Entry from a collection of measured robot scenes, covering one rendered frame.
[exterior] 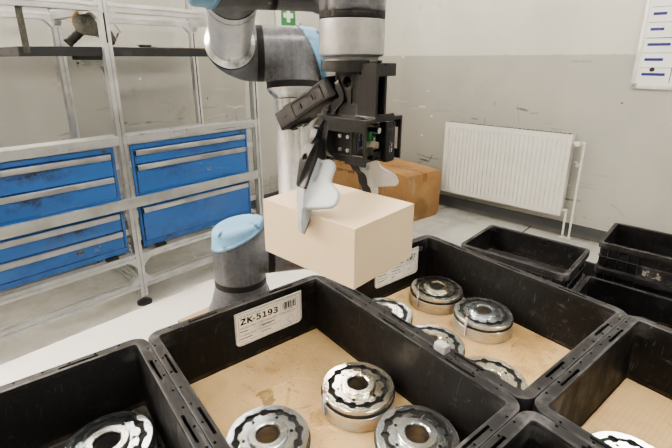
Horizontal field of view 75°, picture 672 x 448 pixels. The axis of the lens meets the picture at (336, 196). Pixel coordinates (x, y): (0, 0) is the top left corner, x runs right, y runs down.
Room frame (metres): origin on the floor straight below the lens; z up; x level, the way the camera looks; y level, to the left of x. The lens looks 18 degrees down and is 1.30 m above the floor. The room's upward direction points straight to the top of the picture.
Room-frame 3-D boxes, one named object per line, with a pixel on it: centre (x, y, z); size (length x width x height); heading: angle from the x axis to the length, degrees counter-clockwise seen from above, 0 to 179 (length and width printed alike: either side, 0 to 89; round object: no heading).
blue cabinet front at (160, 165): (2.44, 0.80, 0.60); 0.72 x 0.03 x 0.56; 138
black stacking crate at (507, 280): (0.65, -0.21, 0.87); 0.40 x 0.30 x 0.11; 38
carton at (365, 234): (0.55, 0.00, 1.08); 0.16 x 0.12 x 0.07; 48
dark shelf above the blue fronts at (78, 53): (2.49, 1.07, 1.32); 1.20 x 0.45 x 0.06; 138
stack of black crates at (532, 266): (1.57, -0.74, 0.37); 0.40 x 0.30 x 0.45; 47
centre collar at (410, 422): (0.42, -0.10, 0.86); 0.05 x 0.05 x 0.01
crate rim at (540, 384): (0.65, -0.21, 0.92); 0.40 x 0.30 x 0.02; 38
